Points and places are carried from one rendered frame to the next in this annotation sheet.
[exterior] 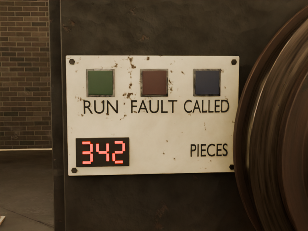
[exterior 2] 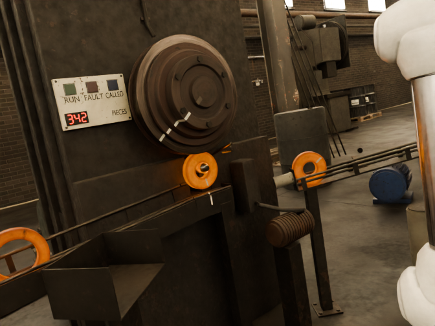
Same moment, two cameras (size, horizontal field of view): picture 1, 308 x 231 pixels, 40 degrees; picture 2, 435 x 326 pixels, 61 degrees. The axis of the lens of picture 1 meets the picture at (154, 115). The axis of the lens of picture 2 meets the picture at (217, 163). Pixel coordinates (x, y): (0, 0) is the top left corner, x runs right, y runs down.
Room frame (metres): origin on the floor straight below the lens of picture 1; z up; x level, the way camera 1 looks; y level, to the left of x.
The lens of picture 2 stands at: (-0.76, 0.36, 1.04)
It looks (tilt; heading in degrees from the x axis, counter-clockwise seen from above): 8 degrees down; 329
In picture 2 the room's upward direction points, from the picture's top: 10 degrees counter-clockwise
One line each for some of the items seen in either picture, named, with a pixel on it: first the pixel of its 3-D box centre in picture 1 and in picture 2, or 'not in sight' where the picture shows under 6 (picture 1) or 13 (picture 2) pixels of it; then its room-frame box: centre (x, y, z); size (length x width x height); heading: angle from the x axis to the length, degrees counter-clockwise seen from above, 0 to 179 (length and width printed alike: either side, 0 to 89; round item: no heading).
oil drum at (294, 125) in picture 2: not in sight; (303, 147); (2.36, -2.69, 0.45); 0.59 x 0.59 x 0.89
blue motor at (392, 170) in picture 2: not in sight; (391, 180); (1.19, -2.55, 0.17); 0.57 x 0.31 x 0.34; 115
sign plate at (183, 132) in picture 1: (153, 115); (94, 101); (0.64, 0.00, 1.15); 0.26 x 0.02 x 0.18; 95
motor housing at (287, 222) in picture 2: not in sight; (296, 268); (0.46, -0.69, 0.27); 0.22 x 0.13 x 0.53; 95
